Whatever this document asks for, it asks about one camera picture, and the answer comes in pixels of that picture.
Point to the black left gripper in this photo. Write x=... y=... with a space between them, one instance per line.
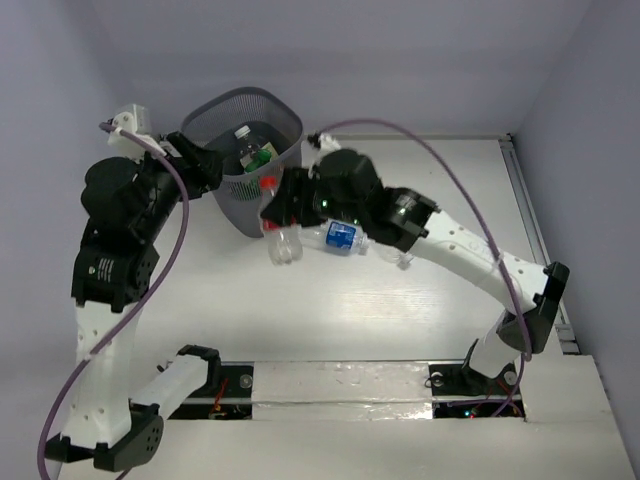
x=185 y=157

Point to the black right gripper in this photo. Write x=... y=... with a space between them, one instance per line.
x=285 y=203

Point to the clear bottle red label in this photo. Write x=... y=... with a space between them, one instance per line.
x=283 y=243

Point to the clear apple juice bottle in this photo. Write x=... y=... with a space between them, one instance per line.
x=248 y=141

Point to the green soda bottle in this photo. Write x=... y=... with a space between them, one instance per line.
x=256 y=160

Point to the clear bottle blue label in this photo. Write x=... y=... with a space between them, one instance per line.
x=336 y=238

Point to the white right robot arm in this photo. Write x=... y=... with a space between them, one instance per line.
x=529 y=292

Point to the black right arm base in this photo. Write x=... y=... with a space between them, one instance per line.
x=458 y=392

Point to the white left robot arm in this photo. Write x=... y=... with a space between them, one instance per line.
x=113 y=278

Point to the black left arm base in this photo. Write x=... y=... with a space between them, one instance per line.
x=232 y=401

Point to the grey mesh waste bin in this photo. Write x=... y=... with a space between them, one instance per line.
x=212 y=126

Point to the silver taped front rail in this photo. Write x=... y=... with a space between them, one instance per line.
x=341 y=391

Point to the metal rail right wall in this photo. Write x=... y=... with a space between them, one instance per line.
x=564 y=329

